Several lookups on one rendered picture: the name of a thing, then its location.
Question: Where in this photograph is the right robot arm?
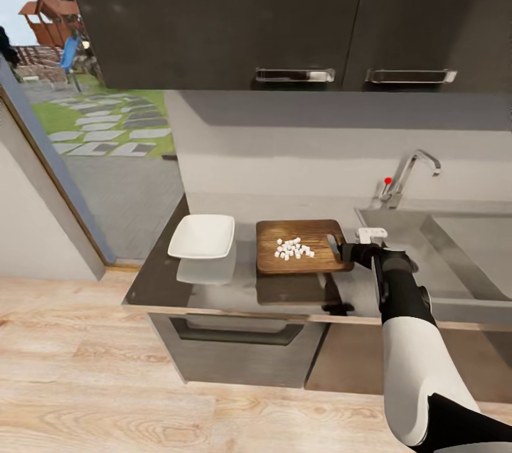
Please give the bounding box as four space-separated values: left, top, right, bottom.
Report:
337 228 512 453

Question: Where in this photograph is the cutting board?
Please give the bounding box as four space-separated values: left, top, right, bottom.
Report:
256 219 355 274

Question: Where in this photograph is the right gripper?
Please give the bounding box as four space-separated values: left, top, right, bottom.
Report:
337 243 380 267

